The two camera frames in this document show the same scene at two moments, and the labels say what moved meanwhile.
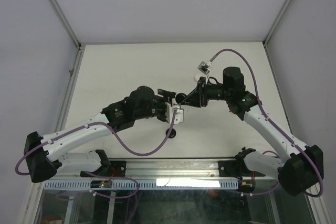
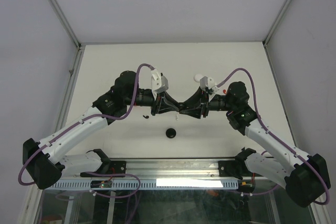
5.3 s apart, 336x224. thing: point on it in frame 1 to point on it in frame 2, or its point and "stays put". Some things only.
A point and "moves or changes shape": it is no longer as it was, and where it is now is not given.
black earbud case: x=179 y=97 moves or changes shape
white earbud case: x=196 y=77 stays put
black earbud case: x=172 y=133 stays put
